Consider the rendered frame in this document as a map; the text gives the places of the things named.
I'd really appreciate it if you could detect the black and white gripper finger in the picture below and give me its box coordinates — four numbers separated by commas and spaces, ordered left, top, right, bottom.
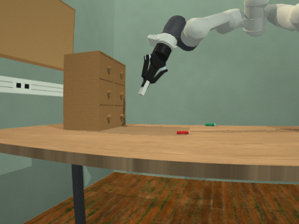
138, 54, 159, 95
140, 61, 168, 96

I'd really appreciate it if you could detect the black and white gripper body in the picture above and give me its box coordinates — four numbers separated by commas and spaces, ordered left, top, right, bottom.
150, 43, 172, 68

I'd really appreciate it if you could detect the brown wooden chest of drawers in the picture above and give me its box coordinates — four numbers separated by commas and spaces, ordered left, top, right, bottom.
63, 50, 126, 131

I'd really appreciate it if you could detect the brown wooden drawer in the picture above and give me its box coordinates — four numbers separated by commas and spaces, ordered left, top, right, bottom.
115, 106, 125, 126
115, 62, 125, 84
100, 105, 114, 129
115, 84, 125, 104
100, 54, 114, 81
100, 79, 114, 103

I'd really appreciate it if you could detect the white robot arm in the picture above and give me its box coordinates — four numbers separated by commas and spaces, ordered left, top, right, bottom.
148, 0, 299, 52

